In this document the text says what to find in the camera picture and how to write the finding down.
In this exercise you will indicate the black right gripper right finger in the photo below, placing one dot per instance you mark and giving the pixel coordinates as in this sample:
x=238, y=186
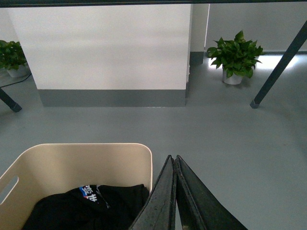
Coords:
x=198, y=207

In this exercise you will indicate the potted green plant left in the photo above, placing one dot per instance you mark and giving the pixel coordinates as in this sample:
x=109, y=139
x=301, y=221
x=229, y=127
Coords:
x=12, y=58

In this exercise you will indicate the potted green plant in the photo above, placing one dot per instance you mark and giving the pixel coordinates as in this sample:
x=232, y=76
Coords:
x=12, y=58
x=237, y=58

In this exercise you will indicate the black clothes hanger frame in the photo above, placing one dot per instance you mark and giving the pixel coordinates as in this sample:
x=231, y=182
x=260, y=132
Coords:
x=141, y=98

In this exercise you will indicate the black printed t-shirt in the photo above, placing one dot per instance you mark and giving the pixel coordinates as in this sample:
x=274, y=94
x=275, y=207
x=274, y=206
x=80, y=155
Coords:
x=89, y=207

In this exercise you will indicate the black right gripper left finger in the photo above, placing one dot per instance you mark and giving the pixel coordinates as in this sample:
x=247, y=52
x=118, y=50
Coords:
x=159, y=211

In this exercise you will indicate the beige plastic laundry hamper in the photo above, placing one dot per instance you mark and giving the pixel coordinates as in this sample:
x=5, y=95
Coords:
x=48, y=169

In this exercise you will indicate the potted green plant right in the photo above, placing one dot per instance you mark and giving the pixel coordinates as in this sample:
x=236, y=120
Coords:
x=237, y=58

